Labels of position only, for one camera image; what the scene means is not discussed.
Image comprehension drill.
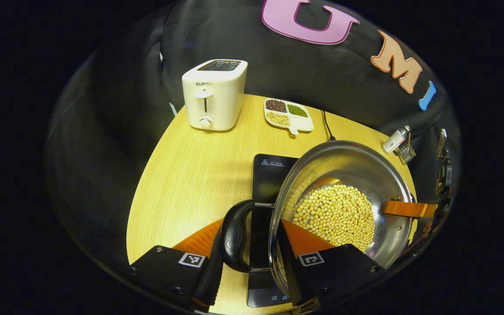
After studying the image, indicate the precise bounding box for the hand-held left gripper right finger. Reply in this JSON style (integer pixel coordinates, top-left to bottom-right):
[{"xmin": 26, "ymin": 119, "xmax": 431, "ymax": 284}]
[{"xmin": 276, "ymin": 218, "xmax": 385, "ymax": 310}]

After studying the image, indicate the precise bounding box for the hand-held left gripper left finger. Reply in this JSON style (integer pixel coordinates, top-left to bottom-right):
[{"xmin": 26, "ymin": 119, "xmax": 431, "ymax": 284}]
[{"xmin": 129, "ymin": 218, "xmax": 225, "ymax": 313}]

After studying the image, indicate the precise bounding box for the stainless steel pot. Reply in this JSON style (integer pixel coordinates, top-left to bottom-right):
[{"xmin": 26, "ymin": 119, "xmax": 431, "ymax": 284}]
[{"xmin": 220, "ymin": 140, "xmax": 415, "ymax": 298}]

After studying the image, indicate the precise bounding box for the black induction cooktop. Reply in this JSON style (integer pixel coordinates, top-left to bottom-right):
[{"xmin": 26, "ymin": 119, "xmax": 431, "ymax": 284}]
[{"xmin": 246, "ymin": 153, "xmax": 301, "ymax": 308}]

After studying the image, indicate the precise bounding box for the small glass jar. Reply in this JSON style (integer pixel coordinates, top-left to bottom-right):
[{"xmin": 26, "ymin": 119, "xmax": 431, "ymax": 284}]
[{"xmin": 394, "ymin": 131, "xmax": 417, "ymax": 165}]

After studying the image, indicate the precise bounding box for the pile of yellow soybeans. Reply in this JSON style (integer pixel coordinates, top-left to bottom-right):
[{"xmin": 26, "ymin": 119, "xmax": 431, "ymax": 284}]
[{"xmin": 292, "ymin": 183, "xmax": 376, "ymax": 252}]

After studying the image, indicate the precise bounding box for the clear plastic bottle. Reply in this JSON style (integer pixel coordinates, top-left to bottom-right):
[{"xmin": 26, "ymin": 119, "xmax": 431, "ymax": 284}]
[{"xmin": 381, "ymin": 125, "xmax": 412, "ymax": 154}]

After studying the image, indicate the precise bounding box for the white divided dish of beans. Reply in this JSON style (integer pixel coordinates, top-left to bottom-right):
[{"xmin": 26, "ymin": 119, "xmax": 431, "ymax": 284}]
[{"xmin": 263, "ymin": 98, "xmax": 315, "ymax": 136}]

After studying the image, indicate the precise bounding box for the black backdrop cloth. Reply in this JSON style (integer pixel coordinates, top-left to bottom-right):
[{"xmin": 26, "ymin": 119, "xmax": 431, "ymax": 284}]
[{"xmin": 47, "ymin": 0, "xmax": 461, "ymax": 280}]

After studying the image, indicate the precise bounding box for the white toaster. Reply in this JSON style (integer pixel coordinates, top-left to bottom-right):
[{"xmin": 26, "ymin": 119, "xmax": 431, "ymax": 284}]
[{"xmin": 181, "ymin": 59, "xmax": 249, "ymax": 132}]

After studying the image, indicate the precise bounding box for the black power cable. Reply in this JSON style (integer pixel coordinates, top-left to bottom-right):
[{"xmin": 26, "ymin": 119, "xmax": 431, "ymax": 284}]
[{"xmin": 320, "ymin": 109, "xmax": 337, "ymax": 142}]

